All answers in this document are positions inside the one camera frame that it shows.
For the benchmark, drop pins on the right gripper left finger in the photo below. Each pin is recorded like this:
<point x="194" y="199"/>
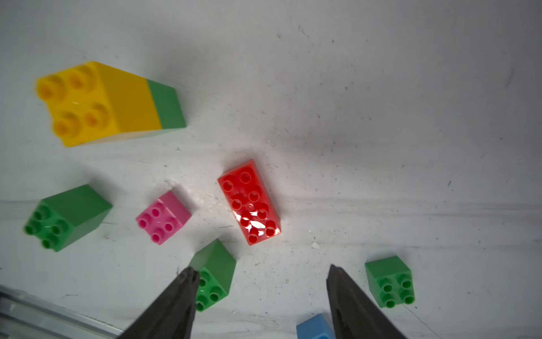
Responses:
<point x="172" y="314"/>

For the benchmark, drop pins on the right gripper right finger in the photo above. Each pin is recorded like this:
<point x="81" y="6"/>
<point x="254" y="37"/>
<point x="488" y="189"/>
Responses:
<point x="353" y="313"/>

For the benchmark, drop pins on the green lego cube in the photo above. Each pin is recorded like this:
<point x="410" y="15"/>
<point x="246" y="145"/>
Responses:
<point x="216" y="267"/>
<point x="390" y="282"/>
<point x="64" y="218"/>
<point x="167" y="105"/>

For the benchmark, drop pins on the red long lego brick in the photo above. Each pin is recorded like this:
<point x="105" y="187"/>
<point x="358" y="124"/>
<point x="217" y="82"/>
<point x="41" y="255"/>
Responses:
<point x="250" y="202"/>

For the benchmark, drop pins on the yellow lego cube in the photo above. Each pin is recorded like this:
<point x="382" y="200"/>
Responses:
<point x="93" y="102"/>

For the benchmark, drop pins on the green lego cube top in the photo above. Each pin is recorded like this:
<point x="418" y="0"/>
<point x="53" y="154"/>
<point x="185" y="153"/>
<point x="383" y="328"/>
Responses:
<point x="167" y="105"/>

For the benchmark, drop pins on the blue long lego brick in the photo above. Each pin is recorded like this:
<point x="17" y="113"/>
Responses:
<point x="315" y="328"/>

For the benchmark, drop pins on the pink lego cube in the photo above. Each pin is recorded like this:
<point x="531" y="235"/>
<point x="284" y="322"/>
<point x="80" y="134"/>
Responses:
<point x="163" y="218"/>

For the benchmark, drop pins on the aluminium rail frame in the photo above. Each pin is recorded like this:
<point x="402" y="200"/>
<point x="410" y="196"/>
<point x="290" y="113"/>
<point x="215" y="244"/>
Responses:
<point x="25" y="316"/>

